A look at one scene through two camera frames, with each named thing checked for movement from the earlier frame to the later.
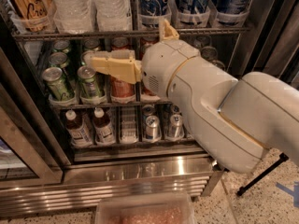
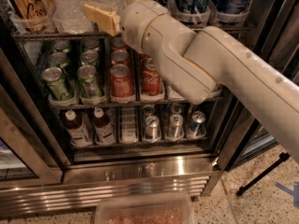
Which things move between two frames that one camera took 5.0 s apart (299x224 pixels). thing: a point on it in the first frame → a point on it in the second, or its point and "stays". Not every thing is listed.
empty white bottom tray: x=128 y=124 stays
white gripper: x=163 y=66 → x=133 y=22
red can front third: x=121 y=89 stays
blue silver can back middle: x=176 y=110 stays
